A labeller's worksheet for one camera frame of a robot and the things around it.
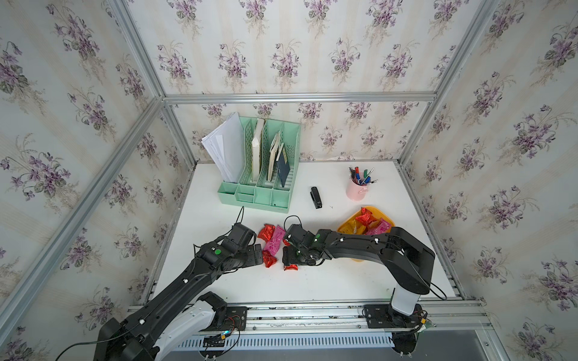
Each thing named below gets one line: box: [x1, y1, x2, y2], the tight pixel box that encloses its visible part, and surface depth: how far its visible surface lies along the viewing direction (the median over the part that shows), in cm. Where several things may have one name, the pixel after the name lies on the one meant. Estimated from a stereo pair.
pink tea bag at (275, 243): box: [265, 224, 286, 255], surface depth 88 cm
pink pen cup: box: [346, 178, 369, 202], surface depth 101 cm
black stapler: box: [310, 186, 323, 210], surface depth 105 cm
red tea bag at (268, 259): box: [261, 249, 278, 268], surface depth 84 cm
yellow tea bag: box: [349, 224, 366, 235], surface depth 90 cm
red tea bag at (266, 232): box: [257, 223, 276, 243], surface depth 93 cm
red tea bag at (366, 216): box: [355, 206, 378, 228], surface depth 92 cm
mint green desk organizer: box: [216, 116, 302, 214], surface depth 103 cm
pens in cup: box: [348, 166, 379, 186], surface depth 102 cm
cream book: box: [251, 118, 265, 182], surface depth 98 cm
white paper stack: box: [200, 112, 245, 183], surface depth 100 cm
